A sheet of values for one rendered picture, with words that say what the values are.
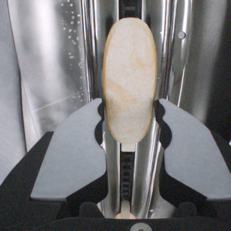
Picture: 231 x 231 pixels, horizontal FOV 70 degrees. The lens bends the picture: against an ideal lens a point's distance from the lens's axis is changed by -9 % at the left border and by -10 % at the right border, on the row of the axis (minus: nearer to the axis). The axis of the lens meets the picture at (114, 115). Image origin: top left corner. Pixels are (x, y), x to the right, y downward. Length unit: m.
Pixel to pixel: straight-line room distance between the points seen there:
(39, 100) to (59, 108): 0.02
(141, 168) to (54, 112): 0.12
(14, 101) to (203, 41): 0.21
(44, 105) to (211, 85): 0.17
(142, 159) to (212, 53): 0.13
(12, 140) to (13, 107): 0.06
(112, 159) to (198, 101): 0.11
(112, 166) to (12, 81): 0.15
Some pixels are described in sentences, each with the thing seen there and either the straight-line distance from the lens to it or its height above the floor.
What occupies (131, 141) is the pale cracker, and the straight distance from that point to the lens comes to 0.15.
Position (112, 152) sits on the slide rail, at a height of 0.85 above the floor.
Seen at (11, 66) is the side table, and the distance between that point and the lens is 0.22.
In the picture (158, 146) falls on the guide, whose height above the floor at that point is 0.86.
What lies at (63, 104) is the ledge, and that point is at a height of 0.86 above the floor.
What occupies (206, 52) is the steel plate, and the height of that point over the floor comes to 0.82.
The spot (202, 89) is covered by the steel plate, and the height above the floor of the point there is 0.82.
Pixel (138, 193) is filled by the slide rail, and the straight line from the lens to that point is 0.25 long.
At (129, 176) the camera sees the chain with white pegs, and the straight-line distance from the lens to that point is 0.25.
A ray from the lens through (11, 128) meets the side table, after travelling 0.26.
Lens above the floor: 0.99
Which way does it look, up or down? 58 degrees down
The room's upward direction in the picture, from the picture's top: 175 degrees counter-clockwise
